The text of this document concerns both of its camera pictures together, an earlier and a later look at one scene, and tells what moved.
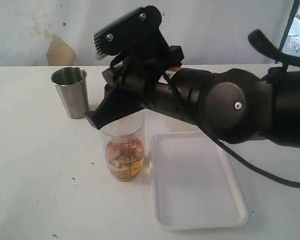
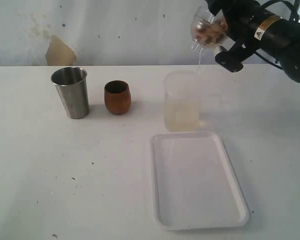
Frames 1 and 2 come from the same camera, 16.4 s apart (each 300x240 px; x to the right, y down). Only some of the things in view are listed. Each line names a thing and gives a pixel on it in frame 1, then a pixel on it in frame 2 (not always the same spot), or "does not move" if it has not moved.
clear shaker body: x=124 y=140 to x=217 y=30
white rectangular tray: x=193 y=184 does not move
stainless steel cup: x=72 y=83 does not move
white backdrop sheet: x=60 y=33 does not move
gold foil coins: x=124 y=158 to x=211 y=34
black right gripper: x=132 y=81 to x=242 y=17
